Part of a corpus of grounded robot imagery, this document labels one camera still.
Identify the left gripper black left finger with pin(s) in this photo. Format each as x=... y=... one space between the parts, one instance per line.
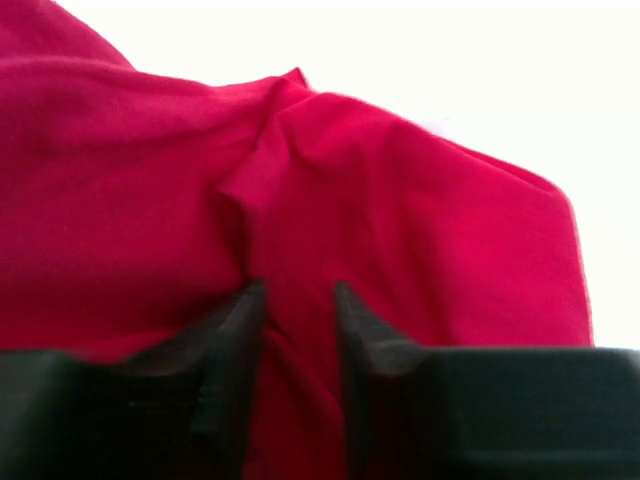
x=177 y=410

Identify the bright red t shirt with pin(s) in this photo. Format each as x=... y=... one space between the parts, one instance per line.
x=131 y=204

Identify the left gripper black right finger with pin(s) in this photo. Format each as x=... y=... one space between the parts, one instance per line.
x=425 y=412

